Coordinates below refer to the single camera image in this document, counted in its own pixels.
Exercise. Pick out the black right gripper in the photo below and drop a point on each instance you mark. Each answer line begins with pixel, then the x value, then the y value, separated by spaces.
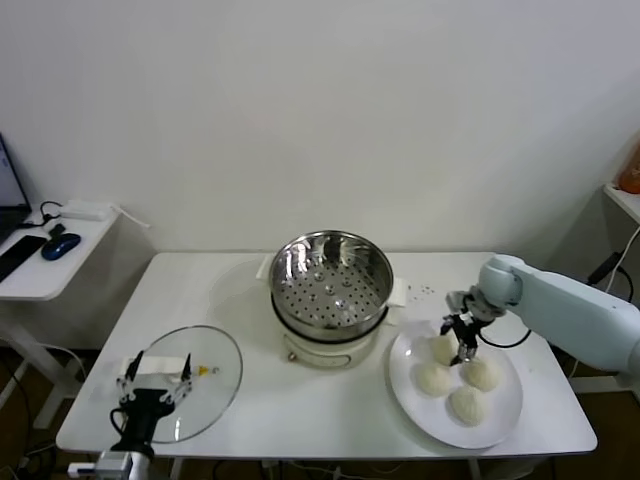
pixel 469 332

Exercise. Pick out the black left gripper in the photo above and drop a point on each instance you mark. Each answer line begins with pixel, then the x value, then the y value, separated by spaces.
pixel 145 405

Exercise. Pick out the white steamed baozi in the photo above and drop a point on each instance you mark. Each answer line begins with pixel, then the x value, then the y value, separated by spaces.
pixel 482 376
pixel 442 350
pixel 467 406
pixel 432 380

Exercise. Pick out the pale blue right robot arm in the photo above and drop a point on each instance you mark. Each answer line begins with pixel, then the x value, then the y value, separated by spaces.
pixel 565 315

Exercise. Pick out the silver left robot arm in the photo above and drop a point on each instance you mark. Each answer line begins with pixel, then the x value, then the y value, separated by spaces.
pixel 142 465

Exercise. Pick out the stainless steel steamer basket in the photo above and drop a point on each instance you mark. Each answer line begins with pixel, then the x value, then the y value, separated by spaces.
pixel 330 300

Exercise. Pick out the round glass pot lid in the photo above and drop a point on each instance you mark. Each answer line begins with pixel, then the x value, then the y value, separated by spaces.
pixel 215 360

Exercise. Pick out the large white plate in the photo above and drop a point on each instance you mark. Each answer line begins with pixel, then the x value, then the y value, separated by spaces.
pixel 415 415

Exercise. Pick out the white electric cooker base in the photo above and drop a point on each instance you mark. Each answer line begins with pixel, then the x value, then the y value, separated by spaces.
pixel 320 356

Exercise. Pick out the white side desk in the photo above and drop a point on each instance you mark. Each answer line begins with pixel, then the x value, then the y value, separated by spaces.
pixel 50 280

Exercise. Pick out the blue computer mouse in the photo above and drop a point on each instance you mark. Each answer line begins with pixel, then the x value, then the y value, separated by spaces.
pixel 60 246

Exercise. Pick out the small black dongle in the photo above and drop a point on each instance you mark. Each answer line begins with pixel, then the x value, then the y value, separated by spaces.
pixel 56 231

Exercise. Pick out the white rectangular adapter box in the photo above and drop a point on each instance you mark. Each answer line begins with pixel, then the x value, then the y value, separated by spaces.
pixel 85 210

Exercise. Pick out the black keyboard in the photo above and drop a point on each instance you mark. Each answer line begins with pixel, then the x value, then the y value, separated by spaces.
pixel 17 255

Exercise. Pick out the white shelf desk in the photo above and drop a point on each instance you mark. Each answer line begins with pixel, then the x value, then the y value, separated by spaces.
pixel 625 202

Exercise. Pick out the black laptop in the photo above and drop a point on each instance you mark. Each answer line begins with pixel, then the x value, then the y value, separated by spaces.
pixel 10 195

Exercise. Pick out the orange plastic bag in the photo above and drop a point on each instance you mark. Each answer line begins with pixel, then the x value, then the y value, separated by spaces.
pixel 631 175

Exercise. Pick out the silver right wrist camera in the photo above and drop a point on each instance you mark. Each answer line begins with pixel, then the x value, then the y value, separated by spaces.
pixel 456 301

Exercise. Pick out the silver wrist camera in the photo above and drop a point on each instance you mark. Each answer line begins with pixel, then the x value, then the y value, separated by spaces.
pixel 456 301
pixel 112 464

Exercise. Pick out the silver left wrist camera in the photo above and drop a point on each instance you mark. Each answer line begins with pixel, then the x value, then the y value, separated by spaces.
pixel 112 464

